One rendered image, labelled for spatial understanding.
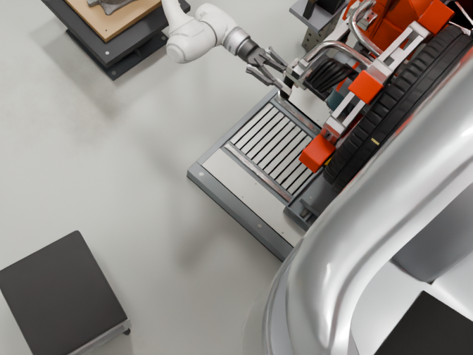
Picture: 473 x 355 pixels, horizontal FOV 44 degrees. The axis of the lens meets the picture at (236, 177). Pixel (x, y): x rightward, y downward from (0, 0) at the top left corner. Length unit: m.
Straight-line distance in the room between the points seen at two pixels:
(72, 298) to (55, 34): 1.44
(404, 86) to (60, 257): 1.37
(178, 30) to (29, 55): 1.27
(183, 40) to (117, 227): 1.03
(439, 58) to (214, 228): 1.31
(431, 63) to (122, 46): 1.44
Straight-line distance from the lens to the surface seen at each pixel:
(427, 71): 1.82
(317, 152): 1.91
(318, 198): 2.57
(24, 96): 3.01
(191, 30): 2.01
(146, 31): 2.79
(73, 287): 2.29
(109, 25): 2.77
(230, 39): 2.09
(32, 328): 2.29
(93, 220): 2.71
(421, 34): 1.95
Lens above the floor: 2.56
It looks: 67 degrees down
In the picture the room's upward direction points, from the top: 17 degrees clockwise
